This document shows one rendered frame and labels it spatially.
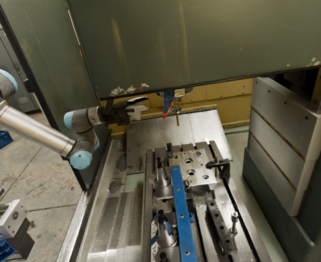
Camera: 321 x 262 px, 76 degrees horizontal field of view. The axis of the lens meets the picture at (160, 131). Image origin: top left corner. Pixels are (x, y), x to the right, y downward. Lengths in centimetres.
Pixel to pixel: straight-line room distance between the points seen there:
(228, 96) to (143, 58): 164
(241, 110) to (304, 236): 134
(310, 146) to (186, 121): 129
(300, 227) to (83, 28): 110
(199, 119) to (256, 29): 154
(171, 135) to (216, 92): 58
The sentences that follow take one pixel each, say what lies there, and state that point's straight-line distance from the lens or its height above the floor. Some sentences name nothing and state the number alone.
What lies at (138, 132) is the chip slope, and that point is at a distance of 196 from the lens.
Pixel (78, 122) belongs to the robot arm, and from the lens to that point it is 91.
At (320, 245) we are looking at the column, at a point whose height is 88.
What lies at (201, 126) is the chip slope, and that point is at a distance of 194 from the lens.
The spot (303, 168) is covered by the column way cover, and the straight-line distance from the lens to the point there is 94.
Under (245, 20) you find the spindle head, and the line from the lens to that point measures 50.
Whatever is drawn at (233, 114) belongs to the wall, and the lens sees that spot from 217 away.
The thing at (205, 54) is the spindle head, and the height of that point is 168.
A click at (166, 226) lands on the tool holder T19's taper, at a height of 128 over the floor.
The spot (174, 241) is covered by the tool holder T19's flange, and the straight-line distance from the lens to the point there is 64.
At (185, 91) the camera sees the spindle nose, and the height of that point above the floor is 150.
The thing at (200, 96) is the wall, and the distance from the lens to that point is 198.
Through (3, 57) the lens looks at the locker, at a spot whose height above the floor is 134.
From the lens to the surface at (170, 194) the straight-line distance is 75.
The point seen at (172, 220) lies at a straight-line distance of 69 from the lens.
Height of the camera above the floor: 178
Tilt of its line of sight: 31 degrees down
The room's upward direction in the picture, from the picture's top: 10 degrees counter-clockwise
